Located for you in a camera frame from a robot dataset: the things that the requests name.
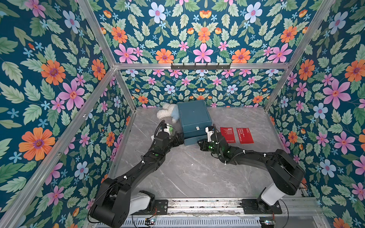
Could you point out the aluminium corner frame post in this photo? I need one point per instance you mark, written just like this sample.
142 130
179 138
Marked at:
100 38
318 18

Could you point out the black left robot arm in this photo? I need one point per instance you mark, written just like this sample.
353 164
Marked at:
114 201

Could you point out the red postcard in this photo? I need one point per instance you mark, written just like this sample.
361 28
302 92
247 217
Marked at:
228 134
245 136

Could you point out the aluminium corner frame post left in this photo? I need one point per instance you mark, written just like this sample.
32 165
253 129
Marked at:
100 38

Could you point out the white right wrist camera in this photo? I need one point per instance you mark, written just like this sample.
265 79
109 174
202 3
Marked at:
210 131

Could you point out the metal hook rail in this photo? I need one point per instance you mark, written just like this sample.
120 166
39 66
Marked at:
200 66

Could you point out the white plush toy blue hoodie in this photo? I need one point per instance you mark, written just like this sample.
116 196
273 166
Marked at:
169 110

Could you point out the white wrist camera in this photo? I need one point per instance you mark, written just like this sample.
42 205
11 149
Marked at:
210 131
165 127

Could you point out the aluminium corner frame post right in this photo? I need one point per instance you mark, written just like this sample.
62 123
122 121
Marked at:
318 18

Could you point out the green lidded air freshener can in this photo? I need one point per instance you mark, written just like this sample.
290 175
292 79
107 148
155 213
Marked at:
170 129

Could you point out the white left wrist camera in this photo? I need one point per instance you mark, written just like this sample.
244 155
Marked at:
165 127

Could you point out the teal drawer cabinet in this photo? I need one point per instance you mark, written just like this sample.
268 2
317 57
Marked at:
194 119

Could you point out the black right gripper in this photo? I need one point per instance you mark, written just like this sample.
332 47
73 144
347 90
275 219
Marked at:
205 143

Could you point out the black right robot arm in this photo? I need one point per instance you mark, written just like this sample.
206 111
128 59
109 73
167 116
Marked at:
286 174

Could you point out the aluminium horizontal frame bar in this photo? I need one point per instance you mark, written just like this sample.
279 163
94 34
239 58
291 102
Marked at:
150 66

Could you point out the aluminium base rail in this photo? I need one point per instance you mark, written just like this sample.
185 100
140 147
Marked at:
289 212

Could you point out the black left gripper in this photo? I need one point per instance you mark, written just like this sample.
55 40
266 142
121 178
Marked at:
180 140

